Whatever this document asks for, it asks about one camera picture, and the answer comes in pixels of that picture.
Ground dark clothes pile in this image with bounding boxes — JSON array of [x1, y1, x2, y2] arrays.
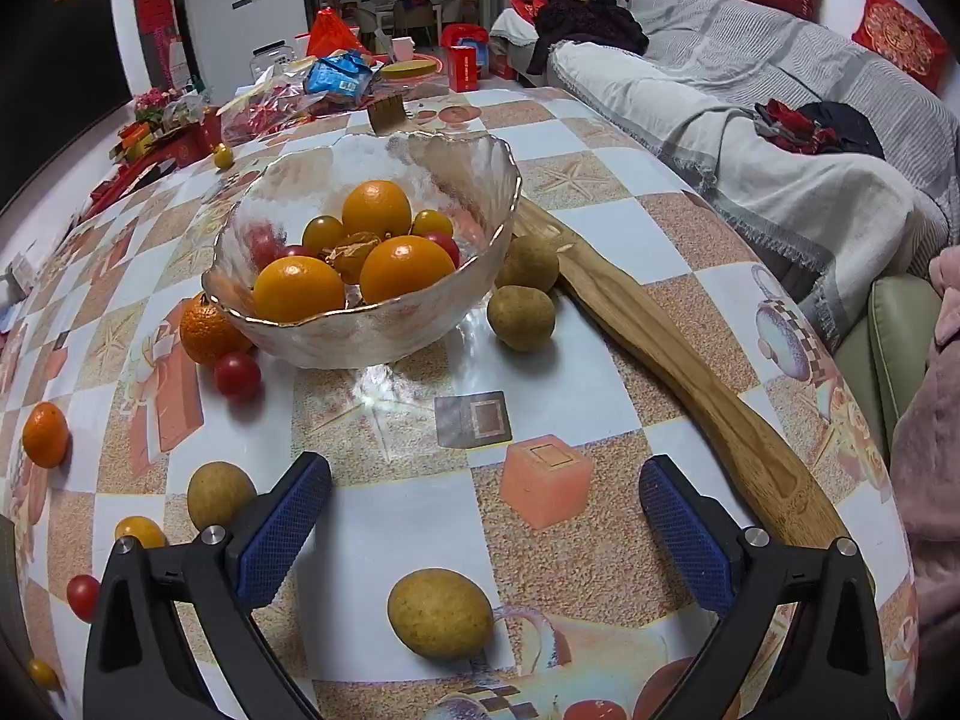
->
[[754, 99, 886, 160]]

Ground brown longan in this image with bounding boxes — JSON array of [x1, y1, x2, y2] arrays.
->
[[187, 463, 258, 531], [495, 234, 561, 293], [487, 285, 557, 353], [387, 570, 495, 661]]

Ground red gift box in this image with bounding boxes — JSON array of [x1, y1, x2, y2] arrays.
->
[[161, 120, 222, 166], [448, 43, 481, 93]]

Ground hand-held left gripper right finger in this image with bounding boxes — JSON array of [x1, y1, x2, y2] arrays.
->
[[639, 454, 898, 720]]

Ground mandarin orange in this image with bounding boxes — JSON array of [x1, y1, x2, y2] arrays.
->
[[179, 292, 254, 367]]

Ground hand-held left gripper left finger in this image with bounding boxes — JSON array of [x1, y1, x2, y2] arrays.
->
[[82, 452, 332, 720]]

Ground green leather chair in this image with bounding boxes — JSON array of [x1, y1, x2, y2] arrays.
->
[[834, 274, 944, 466]]

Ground small wooden holder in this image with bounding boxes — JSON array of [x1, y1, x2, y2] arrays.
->
[[367, 96, 407, 134]]

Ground red pillow with gold pattern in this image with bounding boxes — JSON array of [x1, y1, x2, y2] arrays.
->
[[851, 0, 952, 97]]

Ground long wooden tray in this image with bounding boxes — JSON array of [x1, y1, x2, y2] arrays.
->
[[409, 131, 875, 552]]

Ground red plastic bag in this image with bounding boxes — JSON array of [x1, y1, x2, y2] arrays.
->
[[306, 9, 370, 57]]

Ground small kumquat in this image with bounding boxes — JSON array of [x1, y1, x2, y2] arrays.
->
[[22, 402, 70, 467]]

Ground black television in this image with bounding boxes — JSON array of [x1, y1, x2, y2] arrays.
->
[[0, 0, 134, 215]]

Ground dining table with chairs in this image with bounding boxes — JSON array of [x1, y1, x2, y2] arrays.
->
[[349, 0, 488, 42]]

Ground blue snack bag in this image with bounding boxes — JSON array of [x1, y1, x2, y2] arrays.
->
[[304, 51, 374, 100]]

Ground clear glass bowl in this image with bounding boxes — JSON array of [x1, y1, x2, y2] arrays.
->
[[204, 131, 524, 370]]

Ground brown dried fruit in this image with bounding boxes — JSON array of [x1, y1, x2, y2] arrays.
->
[[330, 231, 385, 284]]

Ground light grey fringed throw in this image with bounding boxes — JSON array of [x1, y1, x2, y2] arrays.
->
[[551, 40, 953, 353]]

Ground pink flowers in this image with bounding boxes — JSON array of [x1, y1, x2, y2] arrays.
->
[[135, 88, 185, 128]]

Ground yellow plate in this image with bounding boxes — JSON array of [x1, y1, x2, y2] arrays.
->
[[381, 58, 440, 82]]

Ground checked patterned tablecloth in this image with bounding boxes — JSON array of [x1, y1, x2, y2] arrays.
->
[[0, 86, 920, 720]]

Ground grey striped sofa cover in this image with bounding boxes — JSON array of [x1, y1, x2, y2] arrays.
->
[[622, 0, 960, 241]]

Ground large orange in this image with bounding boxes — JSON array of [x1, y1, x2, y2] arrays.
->
[[359, 235, 458, 305], [252, 256, 347, 322], [342, 180, 413, 237]]

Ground pink fleece cloth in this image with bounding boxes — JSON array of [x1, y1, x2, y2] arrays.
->
[[889, 244, 960, 631]]

